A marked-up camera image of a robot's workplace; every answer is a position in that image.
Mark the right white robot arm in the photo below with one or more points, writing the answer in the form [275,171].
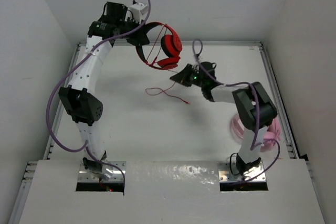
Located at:
[254,106]

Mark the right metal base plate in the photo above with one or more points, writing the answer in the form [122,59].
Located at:
[228,173]

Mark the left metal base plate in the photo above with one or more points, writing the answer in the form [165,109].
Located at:
[91,172]

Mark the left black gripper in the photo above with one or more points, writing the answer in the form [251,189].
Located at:
[139,38]

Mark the aluminium table frame rail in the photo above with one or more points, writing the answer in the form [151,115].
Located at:
[133,146]

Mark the pink headphones with cable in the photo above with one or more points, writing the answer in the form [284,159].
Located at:
[273,133]

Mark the metal base plate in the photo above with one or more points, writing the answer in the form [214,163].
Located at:
[228,173]
[91,172]

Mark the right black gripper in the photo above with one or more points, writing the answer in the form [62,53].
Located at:
[182,77]

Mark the red headphones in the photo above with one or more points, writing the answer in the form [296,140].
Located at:
[170,44]

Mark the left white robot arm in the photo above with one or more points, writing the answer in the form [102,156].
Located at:
[78,97]

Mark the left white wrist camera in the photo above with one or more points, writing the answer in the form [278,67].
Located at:
[138,11]

